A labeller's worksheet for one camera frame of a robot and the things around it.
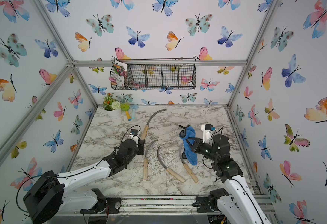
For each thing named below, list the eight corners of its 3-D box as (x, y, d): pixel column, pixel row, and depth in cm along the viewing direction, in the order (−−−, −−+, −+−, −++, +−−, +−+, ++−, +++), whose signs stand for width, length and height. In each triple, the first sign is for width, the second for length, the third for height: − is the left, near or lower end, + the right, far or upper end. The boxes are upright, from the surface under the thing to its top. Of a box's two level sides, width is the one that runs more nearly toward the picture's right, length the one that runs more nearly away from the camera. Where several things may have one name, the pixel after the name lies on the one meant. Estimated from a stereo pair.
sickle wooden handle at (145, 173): (143, 180, 84) (142, 179, 83) (144, 159, 93) (143, 158, 91) (147, 180, 84) (147, 179, 83) (148, 159, 93) (147, 157, 91)
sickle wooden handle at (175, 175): (165, 170, 88) (165, 169, 87) (167, 167, 89) (167, 166, 88) (182, 184, 83) (182, 183, 81) (184, 181, 84) (184, 180, 82)
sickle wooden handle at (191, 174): (195, 183, 83) (196, 182, 82) (183, 165, 90) (183, 163, 88) (197, 181, 84) (198, 180, 82) (185, 163, 91) (185, 162, 89)
